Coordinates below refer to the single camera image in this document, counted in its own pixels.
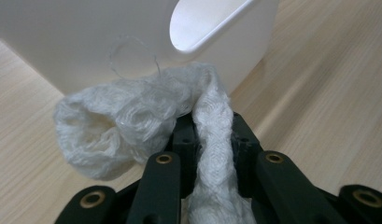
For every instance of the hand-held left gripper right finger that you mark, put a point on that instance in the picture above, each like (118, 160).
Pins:
(246, 155)

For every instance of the white plastic storage bin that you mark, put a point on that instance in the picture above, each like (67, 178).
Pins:
(70, 37)

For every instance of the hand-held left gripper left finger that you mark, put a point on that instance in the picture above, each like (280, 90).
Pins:
(187, 149)

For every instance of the white woven cloth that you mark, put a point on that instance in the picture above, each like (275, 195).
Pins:
(132, 118)

